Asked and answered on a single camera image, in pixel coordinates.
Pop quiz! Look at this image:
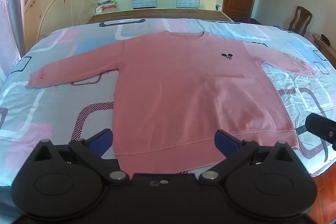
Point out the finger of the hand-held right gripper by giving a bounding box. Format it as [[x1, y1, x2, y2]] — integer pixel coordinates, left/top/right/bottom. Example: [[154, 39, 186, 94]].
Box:
[[305, 112, 336, 151]]

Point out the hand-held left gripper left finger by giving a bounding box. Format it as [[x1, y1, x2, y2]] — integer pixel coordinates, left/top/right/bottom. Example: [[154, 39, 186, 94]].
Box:
[[32, 129, 130, 184]]

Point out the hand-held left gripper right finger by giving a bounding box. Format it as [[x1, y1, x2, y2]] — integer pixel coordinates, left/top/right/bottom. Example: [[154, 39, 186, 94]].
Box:
[[198, 130, 301, 185]]

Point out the pink sweater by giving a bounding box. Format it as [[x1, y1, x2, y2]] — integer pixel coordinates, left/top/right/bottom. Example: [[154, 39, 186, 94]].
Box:
[[25, 30, 319, 174]]

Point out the wooden side table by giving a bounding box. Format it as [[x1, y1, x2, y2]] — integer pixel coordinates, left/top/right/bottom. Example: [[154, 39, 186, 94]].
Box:
[[312, 33, 336, 63]]

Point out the wooden chair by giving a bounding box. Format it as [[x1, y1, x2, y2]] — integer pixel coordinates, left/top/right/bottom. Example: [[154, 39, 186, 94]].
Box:
[[288, 6, 313, 36]]

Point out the stack of books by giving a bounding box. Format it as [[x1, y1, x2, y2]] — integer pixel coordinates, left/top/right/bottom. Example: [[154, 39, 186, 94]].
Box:
[[95, 0, 118, 13]]

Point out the cream round headboard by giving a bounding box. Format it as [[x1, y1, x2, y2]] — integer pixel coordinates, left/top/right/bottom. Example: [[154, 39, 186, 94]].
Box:
[[24, 0, 96, 43]]

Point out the pink curtain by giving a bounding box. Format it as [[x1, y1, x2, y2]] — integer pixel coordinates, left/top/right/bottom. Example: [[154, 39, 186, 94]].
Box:
[[0, 0, 32, 79]]

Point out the wooden bed frame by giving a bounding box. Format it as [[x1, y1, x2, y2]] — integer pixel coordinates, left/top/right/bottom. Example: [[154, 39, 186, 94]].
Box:
[[87, 8, 235, 25]]

